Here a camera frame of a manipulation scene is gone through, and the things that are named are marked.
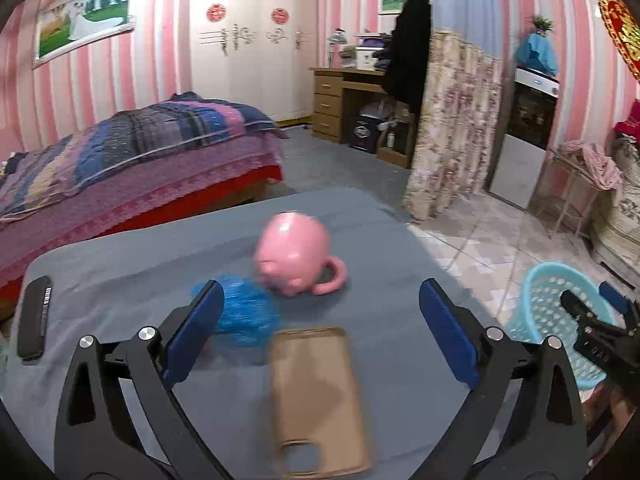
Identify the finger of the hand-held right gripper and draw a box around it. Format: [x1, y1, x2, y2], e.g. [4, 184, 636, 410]
[560, 290, 608, 333]
[599, 281, 640, 328]

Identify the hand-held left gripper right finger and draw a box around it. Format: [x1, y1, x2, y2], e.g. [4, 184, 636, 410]
[419, 278, 588, 480]

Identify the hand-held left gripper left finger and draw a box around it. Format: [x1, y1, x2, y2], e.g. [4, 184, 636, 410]
[52, 280, 236, 480]

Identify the light blue plastic basket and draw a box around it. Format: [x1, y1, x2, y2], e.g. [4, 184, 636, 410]
[502, 262, 623, 392]

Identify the blue plastic bag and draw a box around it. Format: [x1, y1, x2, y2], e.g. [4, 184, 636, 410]
[190, 274, 281, 350]

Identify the person's right hand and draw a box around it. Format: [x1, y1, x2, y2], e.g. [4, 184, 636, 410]
[585, 380, 633, 466]

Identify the woven floral basket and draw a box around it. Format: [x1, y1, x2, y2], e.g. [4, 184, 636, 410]
[590, 135, 640, 281]

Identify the pink ceramic mug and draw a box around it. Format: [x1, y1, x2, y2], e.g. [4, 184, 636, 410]
[254, 211, 348, 298]

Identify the pink cloth on rack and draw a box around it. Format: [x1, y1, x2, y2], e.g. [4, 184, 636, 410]
[556, 140, 623, 191]

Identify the brown phone case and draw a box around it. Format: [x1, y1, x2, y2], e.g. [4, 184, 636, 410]
[267, 326, 373, 478]

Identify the bed with purple cover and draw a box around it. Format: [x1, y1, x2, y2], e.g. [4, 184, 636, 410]
[0, 92, 286, 306]

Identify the black leather wallet case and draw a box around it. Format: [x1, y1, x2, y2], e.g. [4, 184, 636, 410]
[16, 275, 53, 363]

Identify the white cabinet with oven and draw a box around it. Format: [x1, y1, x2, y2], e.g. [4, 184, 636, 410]
[487, 66, 560, 211]

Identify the striped patchwork blanket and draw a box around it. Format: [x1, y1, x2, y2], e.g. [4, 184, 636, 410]
[0, 91, 281, 218]

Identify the floral curtain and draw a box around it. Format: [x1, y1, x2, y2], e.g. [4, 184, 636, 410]
[404, 29, 503, 222]

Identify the black bag under desk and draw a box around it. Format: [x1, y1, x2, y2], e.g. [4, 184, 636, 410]
[349, 114, 381, 155]

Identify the wooden desk with drawers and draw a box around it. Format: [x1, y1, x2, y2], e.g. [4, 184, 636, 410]
[309, 66, 416, 170]

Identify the blue cloth bundle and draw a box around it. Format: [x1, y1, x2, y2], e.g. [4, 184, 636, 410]
[516, 32, 560, 77]

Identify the white printer box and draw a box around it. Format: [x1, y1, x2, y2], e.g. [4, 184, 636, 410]
[341, 46, 388, 72]

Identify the black hanging coat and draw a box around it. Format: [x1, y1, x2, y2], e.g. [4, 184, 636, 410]
[384, 0, 433, 118]

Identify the white wardrobe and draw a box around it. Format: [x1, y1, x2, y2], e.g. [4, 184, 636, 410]
[189, 0, 316, 123]

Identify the desk lamp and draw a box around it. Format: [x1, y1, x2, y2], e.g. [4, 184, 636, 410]
[327, 29, 348, 68]

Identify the large framed wedding photo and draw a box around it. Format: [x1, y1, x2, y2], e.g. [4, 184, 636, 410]
[32, 0, 137, 70]

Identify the metal wire rack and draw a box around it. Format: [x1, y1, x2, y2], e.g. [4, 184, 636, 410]
[535, 147, 608, 241]

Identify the red and gold wall ornament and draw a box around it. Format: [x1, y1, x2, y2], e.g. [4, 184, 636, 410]
[598, 0, 640, 81]

